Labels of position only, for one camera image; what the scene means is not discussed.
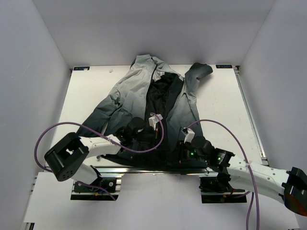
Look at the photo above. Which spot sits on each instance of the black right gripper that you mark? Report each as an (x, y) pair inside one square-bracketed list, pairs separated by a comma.
[(182, 159)]

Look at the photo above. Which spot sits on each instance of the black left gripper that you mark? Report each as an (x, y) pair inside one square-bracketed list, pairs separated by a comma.
[(153, 137)]

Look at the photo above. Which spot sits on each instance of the grey gradient zip jacket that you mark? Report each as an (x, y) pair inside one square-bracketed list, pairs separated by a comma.
[(151, 86)]

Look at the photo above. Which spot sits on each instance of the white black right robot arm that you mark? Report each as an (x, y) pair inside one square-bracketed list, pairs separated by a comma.
[(288, 187)]

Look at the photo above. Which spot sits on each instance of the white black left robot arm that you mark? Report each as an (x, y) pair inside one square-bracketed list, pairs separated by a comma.
[(65, 159)]

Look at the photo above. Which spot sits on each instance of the right blue table label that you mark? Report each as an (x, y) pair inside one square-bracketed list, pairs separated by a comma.
[(223, 66)]

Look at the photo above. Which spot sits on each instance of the blue table label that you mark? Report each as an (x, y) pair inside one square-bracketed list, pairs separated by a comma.
[(84, 68), (223, 66)]

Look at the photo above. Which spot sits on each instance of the left blue table label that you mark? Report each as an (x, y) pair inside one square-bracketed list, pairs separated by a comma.
[(84, 68)]

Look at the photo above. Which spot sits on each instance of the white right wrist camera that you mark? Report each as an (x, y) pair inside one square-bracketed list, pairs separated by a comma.
[(189, 134)]

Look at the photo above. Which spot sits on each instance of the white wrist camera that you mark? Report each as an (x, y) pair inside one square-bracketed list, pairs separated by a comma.
[(189, 134), (154, 120)]

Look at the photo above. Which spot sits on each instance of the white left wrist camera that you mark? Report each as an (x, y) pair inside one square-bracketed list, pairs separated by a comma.
[(154, 120)]

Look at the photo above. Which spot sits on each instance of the aluminium front table rail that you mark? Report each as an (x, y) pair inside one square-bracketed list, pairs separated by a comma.
[(124, 170)]

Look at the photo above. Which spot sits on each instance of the aluminium table rail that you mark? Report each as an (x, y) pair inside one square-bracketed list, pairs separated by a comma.
[(263, 155), (124, 170)]

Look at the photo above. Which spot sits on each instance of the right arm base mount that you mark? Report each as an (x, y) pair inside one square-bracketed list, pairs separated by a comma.
[(214, 191)]

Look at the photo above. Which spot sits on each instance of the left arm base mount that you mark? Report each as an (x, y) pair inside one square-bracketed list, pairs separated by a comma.
[(107, 189)]

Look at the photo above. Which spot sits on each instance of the aluminium right table rail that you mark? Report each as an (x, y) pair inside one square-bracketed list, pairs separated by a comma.
[(263, 155)]

